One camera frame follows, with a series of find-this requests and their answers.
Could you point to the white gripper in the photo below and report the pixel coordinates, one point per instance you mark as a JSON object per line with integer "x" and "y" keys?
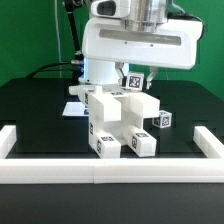
{"x": 173, "y": 45}

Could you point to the white tagged cube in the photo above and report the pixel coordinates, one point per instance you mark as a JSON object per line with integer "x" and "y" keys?
{"x": 135, "y": 81}

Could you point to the white chair backrest part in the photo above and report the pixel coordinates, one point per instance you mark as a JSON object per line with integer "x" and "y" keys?
{"x": 108, "y": 102}

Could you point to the white chair seat part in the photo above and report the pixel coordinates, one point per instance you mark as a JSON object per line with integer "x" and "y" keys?
{"x": 113, "y": 127}

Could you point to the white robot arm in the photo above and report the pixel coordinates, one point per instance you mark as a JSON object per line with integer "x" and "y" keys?
{"x": 138, "y": 15}

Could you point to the white sheet with tags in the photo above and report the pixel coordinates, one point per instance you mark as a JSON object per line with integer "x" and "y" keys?
{"x": 75, "y": 109}

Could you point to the white U-shaped border fence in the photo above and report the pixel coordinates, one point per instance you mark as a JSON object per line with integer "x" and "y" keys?
{"x": 160, "y": 170}

